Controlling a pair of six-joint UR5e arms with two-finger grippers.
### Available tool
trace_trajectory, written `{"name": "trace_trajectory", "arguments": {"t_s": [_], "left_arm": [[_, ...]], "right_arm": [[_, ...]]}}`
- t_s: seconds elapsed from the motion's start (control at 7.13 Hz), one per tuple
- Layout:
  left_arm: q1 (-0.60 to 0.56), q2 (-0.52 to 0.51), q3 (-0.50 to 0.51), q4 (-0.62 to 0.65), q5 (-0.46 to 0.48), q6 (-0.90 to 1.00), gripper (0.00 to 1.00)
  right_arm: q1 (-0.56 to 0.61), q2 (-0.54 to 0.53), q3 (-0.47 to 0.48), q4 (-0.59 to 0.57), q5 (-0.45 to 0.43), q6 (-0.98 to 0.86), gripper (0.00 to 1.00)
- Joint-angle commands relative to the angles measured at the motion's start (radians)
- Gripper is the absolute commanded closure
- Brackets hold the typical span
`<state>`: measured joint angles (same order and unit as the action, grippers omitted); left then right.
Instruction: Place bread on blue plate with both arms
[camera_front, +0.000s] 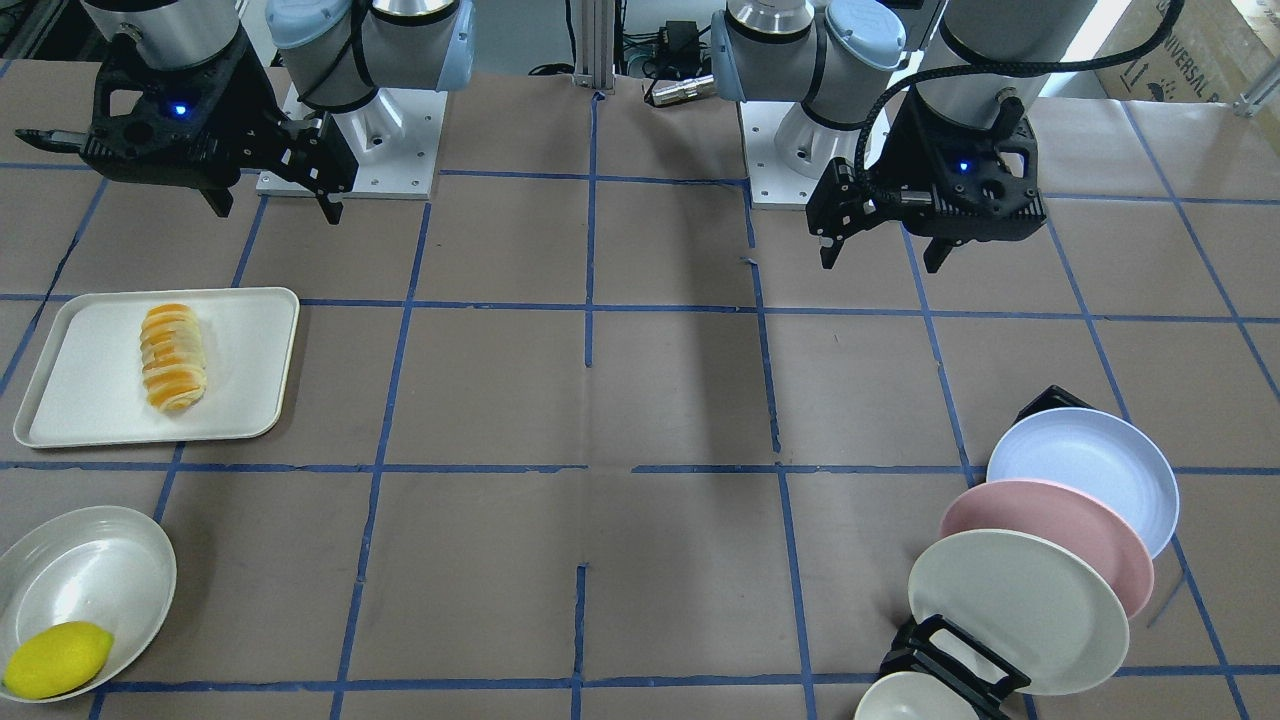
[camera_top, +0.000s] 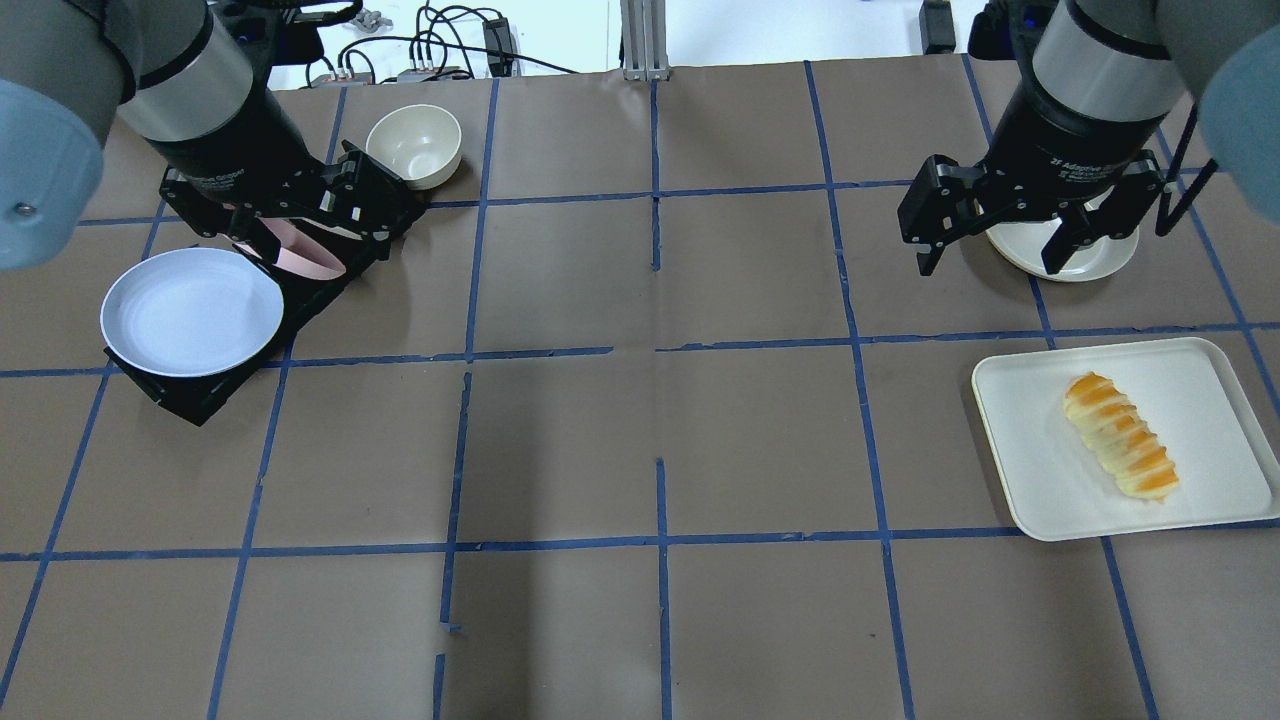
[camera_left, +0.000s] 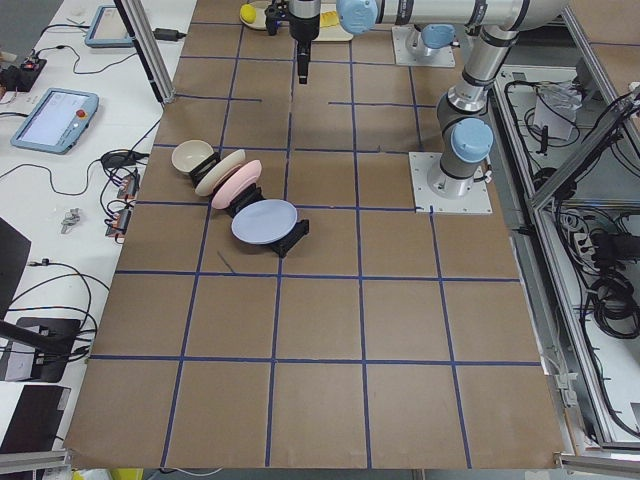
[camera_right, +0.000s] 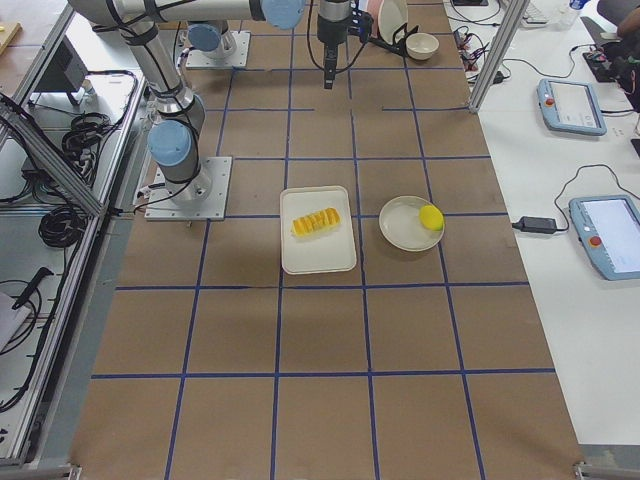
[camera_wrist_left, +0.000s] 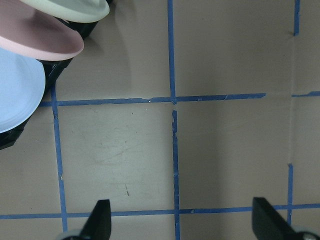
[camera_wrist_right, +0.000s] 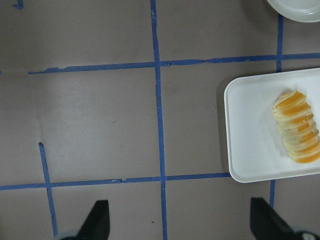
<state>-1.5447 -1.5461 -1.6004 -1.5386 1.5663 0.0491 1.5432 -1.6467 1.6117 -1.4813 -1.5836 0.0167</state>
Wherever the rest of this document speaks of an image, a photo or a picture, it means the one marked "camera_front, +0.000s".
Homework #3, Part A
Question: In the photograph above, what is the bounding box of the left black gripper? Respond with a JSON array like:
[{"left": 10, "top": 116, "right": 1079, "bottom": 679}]
[{"left": 806, "top": 92, "right": 1047, "bottom": 274}]

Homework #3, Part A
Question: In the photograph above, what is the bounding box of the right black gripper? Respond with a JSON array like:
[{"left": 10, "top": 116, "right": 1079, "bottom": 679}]
[{"left": 79, "top": 31, "right": 358, "bottom": 225}]

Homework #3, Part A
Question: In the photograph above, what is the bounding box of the orange striped bread roll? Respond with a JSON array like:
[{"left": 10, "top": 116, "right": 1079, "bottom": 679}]
[{"left": 140, "top": 304, "right": 209, "bottom": 413}]

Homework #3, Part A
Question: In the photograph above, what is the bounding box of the light blue plate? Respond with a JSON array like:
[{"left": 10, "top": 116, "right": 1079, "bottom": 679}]
[{"left": 986, "top": 407, "right": 1181, "bottom": 559}]

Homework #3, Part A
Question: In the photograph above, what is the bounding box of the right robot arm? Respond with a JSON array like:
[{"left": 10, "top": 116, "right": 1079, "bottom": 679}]
[{"left": 20, "top": 1, "right": 474, "bottom": 224}]

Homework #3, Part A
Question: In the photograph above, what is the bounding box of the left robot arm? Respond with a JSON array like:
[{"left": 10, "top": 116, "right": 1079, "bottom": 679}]
[{"left": 709, "top": 1, "right": 1184, "bottom": 273}]

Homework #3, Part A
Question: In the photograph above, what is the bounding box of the pink plate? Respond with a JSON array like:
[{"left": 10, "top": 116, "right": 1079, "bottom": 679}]
[{"left": 940, "top": 478, "right": 1155, "bottom": 618}]

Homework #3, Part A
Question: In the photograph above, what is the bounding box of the cream plate in rack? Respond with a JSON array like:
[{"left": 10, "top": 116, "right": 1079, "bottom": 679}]
[{"left": 908, "top": 529, "right": 1130, "bottom": 696}]

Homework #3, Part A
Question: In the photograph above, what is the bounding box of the cream rectangular tray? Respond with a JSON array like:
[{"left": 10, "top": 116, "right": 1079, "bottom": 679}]
[{"left": 13, "top": 287, "right": 300, "bottom": 448}]

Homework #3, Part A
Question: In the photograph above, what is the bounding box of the cardboard box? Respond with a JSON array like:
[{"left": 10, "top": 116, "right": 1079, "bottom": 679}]
[{"left": 1094, "top": 1, "right": 1279, "bottom": 102}]

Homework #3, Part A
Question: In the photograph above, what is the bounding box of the black dish rack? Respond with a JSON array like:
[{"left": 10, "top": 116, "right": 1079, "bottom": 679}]
[{"left": 878, "top": 386, "right": 1096, "bottom": 714}]

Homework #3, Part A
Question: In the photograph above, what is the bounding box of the cream shallow bowl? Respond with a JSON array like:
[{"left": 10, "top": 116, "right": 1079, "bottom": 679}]
[{"left": 1, "top": 506, "right": 177, "bottom": 703}]

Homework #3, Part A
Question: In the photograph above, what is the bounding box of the small cream bowl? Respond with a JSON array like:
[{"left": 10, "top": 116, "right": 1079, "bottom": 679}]
[{"left": 851, "top": 673, "right": 979, "bottom": 720}]

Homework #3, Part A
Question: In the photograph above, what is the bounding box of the yellow lemon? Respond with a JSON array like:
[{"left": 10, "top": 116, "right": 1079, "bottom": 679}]
[{"left": 3, "top": 621, "right": 115, "bottom": 701}]

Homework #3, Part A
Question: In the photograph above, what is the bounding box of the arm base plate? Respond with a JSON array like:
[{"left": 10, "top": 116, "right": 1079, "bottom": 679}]
[
  {"left": 256, "top": 85, "right": 448, "bottom": 200},
  {"left": 739, "top": 101, "right": 858, "bottom": 211}
]

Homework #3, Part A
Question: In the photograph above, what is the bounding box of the aluminium frame post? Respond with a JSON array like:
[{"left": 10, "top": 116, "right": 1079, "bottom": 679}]
[{"left": 571, "top": 0, "right": 617, "bottom": 95}]

